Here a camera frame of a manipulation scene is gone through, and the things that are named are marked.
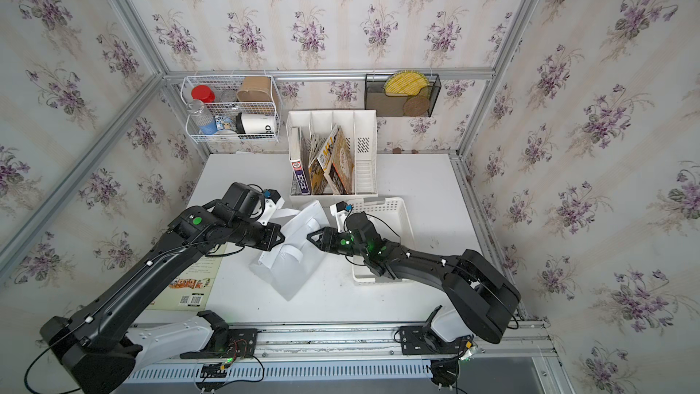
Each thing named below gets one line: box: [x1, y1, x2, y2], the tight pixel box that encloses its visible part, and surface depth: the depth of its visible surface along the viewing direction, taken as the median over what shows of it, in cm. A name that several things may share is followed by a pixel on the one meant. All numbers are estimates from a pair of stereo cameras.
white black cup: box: [236, 112, 276, 135], surface depth 95 cm
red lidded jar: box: [190, 84, 216, 104], surface depth 94 cm
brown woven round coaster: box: [402, 95, 431, 117], surface depth 100 cm
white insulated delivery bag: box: [249, 199, 330, 302], surface depth 75 cm
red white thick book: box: [289, 125, 311, 196], surface depth 92 cm
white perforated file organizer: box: [286, 109, 379, 200], surface depth 101 cm
